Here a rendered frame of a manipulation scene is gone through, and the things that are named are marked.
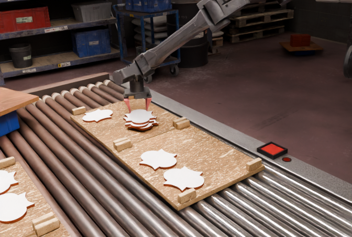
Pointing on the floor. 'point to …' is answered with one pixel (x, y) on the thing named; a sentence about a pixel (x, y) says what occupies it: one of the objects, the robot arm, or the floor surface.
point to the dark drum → (191, 12)
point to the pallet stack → (254, 18)
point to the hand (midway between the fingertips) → (138, 110)
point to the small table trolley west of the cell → (144, 37)
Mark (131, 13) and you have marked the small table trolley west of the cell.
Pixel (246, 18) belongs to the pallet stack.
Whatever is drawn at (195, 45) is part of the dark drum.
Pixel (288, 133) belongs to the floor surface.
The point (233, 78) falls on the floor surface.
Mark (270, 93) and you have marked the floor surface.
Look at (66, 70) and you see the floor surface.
